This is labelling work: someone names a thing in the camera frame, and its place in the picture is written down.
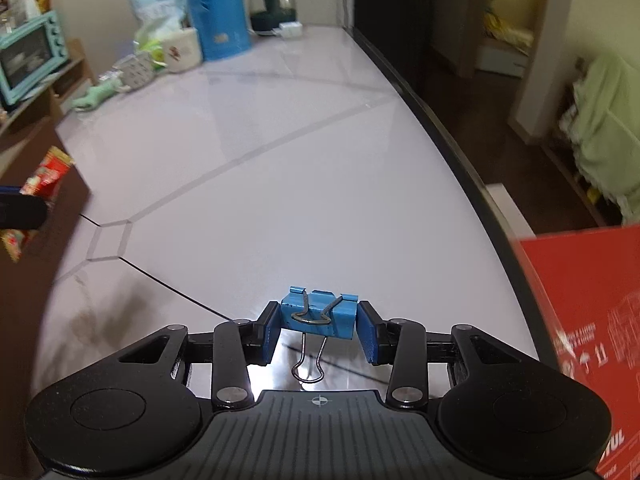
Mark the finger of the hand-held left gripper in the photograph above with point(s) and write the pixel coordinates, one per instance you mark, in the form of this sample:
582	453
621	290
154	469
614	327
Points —
22	210

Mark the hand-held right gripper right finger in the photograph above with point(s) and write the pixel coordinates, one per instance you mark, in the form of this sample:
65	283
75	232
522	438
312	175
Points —
370	335

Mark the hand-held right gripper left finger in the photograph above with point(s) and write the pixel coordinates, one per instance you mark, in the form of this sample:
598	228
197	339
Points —
272	332

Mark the brown cardboard box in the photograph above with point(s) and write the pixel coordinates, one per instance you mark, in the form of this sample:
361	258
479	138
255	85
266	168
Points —
60	220

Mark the red snack packet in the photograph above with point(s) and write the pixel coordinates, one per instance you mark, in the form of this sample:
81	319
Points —
47	172

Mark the blue binder clip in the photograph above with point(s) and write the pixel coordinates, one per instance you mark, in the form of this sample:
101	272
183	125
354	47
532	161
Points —
325	317

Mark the green plastic container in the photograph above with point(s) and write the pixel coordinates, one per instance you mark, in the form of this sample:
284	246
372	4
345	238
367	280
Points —
152	52

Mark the green cloth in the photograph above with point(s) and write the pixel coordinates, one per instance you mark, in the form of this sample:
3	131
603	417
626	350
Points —
95	96

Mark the wooden shelf cabinet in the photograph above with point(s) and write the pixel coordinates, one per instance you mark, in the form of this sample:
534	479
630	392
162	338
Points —
75	75

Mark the teal toaster oven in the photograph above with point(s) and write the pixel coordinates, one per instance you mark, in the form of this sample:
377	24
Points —
30	55

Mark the spotted mug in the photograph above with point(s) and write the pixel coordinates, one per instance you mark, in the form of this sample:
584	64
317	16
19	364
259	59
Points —
137	72

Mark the red cardboard box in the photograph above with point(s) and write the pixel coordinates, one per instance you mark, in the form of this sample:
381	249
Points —
590	310

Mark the white printed mug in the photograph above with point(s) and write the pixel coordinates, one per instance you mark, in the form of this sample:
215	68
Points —
180	50

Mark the blue thermos jug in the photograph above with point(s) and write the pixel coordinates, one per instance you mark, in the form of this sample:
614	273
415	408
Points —
215	10

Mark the white charger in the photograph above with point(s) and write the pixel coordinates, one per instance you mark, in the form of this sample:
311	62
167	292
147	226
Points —
290	30

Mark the pale green blanket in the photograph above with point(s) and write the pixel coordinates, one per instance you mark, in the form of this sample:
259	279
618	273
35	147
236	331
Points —
605	125

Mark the yellow patterned bedding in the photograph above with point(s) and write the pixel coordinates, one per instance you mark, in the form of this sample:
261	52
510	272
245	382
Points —
505	30

